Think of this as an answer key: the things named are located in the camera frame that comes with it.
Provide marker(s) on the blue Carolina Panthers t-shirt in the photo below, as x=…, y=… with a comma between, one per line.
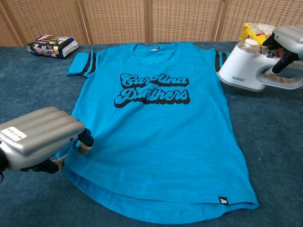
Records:
x=154, y=142

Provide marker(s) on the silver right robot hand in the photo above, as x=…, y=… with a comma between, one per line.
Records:
x=291, y=37

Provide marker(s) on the yellow red snack package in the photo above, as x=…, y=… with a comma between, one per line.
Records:
x=254, y=30

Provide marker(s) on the teal carpet table cover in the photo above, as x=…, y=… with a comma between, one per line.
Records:
x=35, y=82

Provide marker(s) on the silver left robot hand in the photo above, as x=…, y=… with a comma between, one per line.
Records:
x=40, y=134

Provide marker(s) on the dark snack package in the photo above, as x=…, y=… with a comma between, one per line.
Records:
x=52, y=46

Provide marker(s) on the woven rattan folding screen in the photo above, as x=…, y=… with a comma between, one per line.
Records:
x=113, y=21

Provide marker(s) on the white handheld garment steamer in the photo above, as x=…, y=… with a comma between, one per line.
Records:
x=241, y=66

